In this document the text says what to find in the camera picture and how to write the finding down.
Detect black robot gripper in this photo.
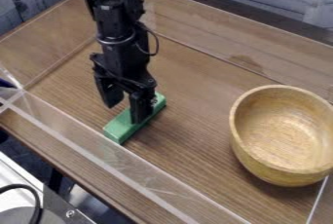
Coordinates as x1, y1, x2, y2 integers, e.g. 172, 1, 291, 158
89, 36, 156, 124

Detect green rectangular block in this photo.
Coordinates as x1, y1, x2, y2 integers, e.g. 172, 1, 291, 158
103, 93, 167, 145

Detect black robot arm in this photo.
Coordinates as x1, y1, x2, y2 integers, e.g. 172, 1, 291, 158
84, 0, 156, 124

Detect brown wooden bowl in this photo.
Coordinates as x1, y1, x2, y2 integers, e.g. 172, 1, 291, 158
228, 85, 333, 187

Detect clear acrylic front barrier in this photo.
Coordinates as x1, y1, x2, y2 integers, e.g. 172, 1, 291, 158
0, 67, 251, 224

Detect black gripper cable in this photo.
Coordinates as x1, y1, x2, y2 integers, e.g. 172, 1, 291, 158
133, 27, 160, 56

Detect grey metal bracket with screw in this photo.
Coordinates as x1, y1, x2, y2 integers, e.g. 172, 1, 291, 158
38, 186, 96, 224

